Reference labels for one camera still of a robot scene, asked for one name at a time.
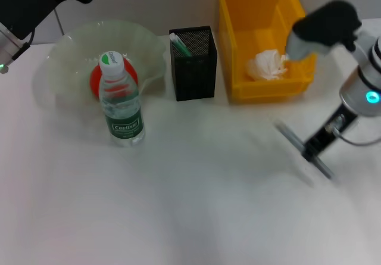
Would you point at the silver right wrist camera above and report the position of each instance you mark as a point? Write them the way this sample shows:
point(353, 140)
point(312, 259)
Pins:
point(324, 29)

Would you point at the gray marker pen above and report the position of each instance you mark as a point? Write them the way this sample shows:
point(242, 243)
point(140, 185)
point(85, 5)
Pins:
point(297, 143)

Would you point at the white paper ball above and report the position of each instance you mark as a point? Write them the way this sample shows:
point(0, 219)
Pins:
point(265, 67)

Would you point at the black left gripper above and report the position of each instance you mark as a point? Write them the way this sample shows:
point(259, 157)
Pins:
point(38, 3)

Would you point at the translucent glass fruit plate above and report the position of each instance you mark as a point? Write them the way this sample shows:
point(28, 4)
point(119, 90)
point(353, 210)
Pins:
point(71, 77)

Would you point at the clear green-label water bottle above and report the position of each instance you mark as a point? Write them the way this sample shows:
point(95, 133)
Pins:
point(123, 104)

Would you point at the black mesh pen holder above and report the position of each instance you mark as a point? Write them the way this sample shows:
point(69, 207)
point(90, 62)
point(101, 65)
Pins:
point(193, 77)

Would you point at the yellow plastic bin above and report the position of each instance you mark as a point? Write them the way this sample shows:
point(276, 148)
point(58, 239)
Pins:
point(259, 18)

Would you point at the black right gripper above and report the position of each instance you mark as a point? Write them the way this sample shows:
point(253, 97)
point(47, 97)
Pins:
point(333, 131)

